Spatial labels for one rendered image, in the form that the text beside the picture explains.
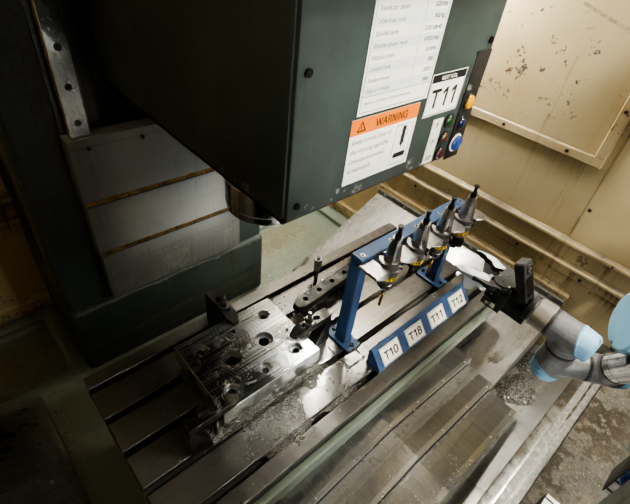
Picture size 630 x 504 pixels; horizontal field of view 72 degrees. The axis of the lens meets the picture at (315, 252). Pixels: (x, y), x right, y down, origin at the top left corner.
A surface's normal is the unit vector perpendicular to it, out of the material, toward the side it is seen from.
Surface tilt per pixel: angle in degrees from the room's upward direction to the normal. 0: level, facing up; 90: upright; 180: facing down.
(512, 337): 24
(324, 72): 90
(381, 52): 90
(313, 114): 90
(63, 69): 90
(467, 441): 8
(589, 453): 0
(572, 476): 0
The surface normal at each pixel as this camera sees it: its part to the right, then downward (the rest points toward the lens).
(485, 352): -0.21, -0.55
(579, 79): -0.74, 0.37
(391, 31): 0.66, 0.53
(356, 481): 0.00, -0.71
